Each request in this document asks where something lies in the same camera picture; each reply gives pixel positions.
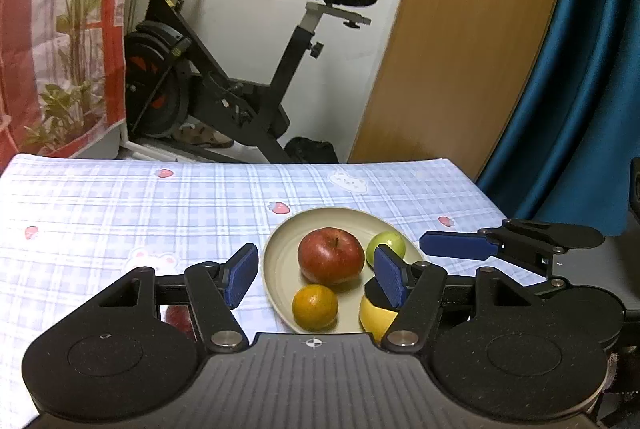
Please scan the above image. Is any wooden door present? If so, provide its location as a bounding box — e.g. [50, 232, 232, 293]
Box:
[347, 0, 576, 180]

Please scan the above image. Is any black exercise bike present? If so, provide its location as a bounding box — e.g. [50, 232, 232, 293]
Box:
[122, 0, 379, 164]

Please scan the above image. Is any greenish orange tangerine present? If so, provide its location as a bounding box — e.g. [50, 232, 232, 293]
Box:
[292, 284, 339, 331]

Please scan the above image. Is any brown sandal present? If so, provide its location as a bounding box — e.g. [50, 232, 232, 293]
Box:
[172, 124, 235, 148]

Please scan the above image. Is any small yellow lemon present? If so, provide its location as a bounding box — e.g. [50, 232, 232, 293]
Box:
[359, 276, 401, 345]

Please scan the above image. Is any blue curtain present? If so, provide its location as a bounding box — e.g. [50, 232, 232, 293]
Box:
[475, 0, 640, 237]

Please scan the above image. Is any small red fruit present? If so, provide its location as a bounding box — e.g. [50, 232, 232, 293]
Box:
[165, 304, 195, 340]

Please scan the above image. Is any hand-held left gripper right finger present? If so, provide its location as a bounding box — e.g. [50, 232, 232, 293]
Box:
[373, 244, 546, 354]

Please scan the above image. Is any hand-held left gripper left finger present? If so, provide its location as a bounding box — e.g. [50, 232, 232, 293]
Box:
[99, 242, 260, 354]

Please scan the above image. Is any beige round plate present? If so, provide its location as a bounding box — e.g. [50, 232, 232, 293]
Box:
[262, 207, 426, 335]

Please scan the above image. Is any red apple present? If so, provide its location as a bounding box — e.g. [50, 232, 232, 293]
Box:
[298, 227, 365, 286]

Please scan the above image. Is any black bag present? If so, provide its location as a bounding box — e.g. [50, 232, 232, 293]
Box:
[285, 136, 340, 164]

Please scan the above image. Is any printed plant backdrop cloth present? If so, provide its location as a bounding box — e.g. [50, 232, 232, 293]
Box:
[0, 0, 138, 157]

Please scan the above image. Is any blue plaid tablecloth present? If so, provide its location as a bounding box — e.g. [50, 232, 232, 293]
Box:
[0, 154, 511, 429]

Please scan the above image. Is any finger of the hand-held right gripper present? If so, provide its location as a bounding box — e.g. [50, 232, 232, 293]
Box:
[419, 219, 606, 297]

